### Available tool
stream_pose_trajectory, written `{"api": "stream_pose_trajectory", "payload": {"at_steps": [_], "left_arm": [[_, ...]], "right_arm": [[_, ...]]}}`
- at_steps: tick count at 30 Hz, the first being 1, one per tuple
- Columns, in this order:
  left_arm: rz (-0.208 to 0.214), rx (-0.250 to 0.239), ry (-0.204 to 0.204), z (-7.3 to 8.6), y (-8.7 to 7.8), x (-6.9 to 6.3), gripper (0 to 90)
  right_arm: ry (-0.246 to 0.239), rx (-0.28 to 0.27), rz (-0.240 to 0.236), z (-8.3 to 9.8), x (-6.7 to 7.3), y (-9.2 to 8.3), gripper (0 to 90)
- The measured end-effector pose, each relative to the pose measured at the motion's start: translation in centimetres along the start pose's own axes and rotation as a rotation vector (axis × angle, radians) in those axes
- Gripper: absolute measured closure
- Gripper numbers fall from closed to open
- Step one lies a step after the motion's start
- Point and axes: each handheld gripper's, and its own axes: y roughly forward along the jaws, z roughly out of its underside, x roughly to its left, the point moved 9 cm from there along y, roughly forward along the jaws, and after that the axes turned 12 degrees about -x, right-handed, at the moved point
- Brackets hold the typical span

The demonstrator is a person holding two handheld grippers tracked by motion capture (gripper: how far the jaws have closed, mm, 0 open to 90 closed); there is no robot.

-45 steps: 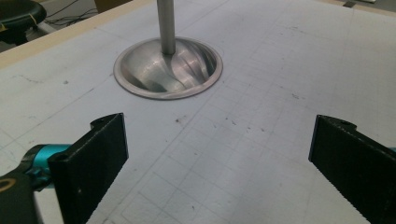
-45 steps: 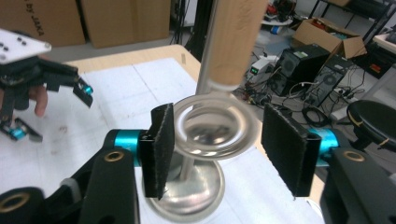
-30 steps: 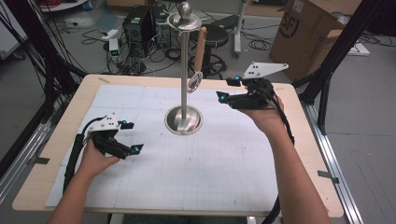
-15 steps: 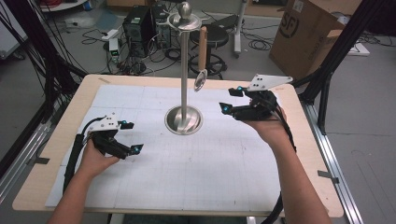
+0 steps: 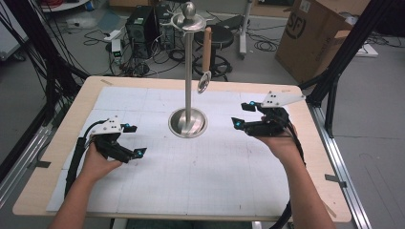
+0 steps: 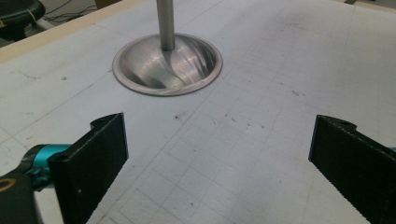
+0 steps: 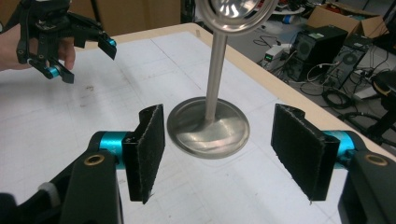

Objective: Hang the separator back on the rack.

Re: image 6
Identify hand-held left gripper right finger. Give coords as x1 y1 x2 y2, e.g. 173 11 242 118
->
307 114 396 224

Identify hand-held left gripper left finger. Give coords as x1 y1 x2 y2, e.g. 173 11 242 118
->
47 112 130 224

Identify metal utensil stand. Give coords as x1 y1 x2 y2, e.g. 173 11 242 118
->
111 0 224 98

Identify black round stool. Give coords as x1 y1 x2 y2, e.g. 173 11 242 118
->
0 0 47 42

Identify black floor cables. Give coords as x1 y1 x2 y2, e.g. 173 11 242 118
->
42 0 98 25

